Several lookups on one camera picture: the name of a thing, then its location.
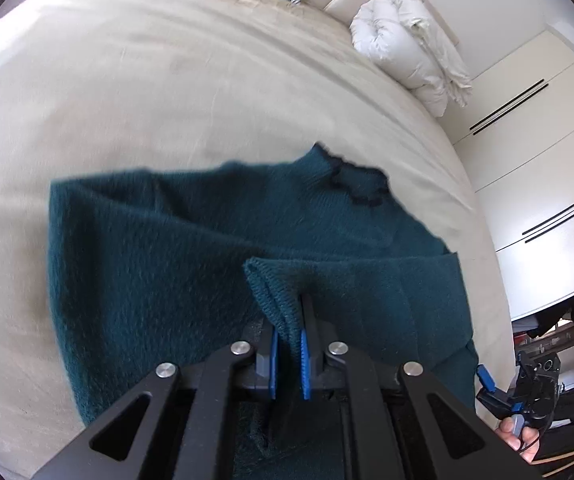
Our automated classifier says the dark teal knit sweater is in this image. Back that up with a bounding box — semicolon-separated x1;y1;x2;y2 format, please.
47;142;480;480

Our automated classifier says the person's right hand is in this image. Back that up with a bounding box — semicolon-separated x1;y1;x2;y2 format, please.
494;417;540;464

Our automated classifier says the cream wardrobe with drawers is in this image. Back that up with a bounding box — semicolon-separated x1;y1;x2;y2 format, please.
440;32;574;318

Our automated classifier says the beige bed cover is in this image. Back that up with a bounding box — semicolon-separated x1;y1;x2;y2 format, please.
0;0;514;479

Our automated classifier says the white rolled duvet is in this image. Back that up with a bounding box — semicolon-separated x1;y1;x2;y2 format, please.
350;0;473;118

